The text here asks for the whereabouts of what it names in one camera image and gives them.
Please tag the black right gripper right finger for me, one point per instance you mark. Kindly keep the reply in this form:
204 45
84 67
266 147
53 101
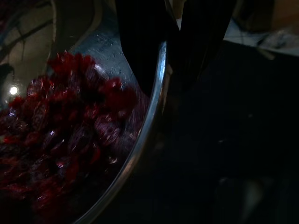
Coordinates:
201 35

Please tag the steel bowl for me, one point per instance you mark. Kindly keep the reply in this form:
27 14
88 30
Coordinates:
102 44

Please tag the black floor rug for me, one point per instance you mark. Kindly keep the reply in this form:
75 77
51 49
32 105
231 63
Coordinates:
233 140

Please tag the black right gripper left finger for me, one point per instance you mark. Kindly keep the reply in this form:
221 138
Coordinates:
140 35

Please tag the heap of red candies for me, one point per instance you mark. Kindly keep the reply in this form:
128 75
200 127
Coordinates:
70 130

